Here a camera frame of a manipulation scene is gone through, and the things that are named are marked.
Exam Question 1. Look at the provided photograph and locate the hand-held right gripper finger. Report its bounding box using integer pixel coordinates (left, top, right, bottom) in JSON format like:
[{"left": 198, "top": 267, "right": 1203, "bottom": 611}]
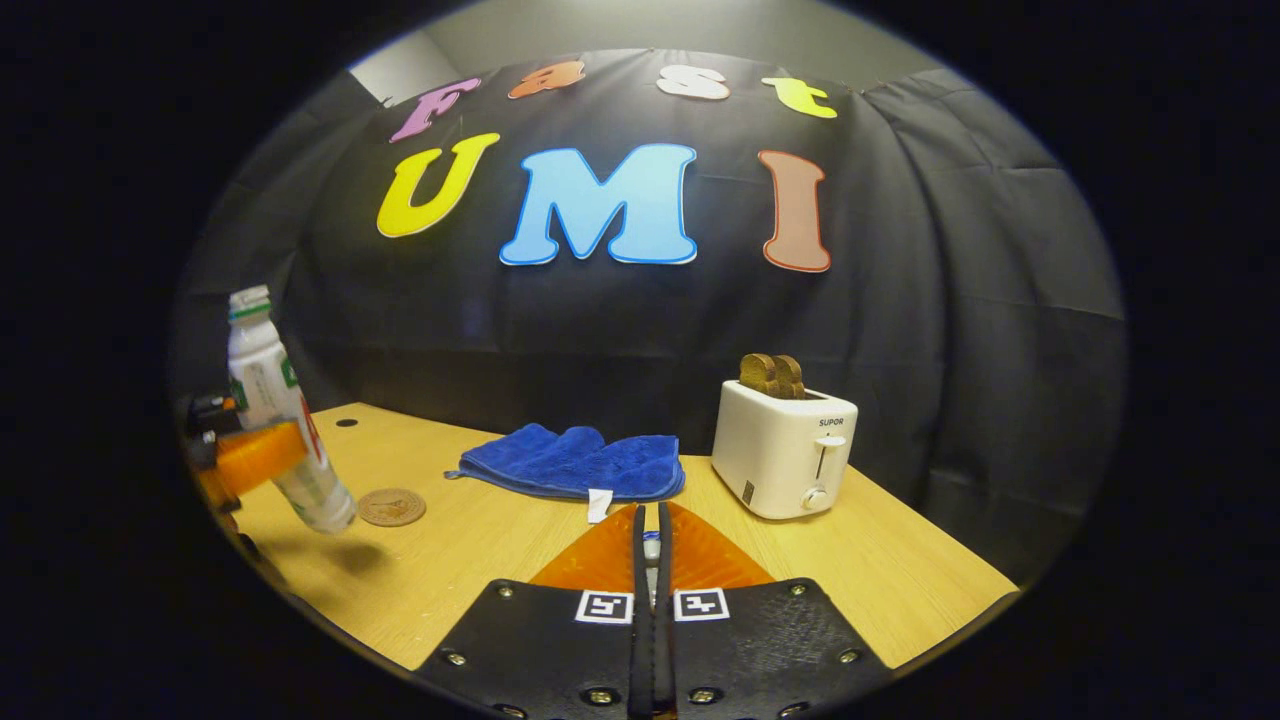
[
  {"left": 412, "top": 503, "right": 655, "bottom": 720},
  {"left": 654, "top": 500, "right": 894, "bottom": 720}
]

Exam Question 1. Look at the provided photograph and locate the white plastic water bottle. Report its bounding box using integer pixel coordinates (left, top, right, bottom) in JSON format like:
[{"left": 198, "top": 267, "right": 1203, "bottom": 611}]
[{"left": 227, "top": 285, "right": 358, "bottom": 534}]

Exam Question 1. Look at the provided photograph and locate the white toaster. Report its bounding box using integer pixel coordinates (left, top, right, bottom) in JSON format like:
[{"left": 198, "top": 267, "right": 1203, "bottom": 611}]
[{"left": 711, "top": 379, "right": 860, "bottom": 521}]

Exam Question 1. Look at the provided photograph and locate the blue towel cloth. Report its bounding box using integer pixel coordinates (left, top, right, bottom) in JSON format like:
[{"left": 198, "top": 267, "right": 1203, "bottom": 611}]
[{"left": 444, "top": 423, "right": 687, "bottom": 524}]

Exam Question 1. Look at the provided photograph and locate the round wooden coaster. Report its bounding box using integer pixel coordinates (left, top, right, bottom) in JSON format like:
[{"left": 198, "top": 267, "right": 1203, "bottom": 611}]
[{"left": 357, "top": 487, "right": 428, "bottom": 528}]

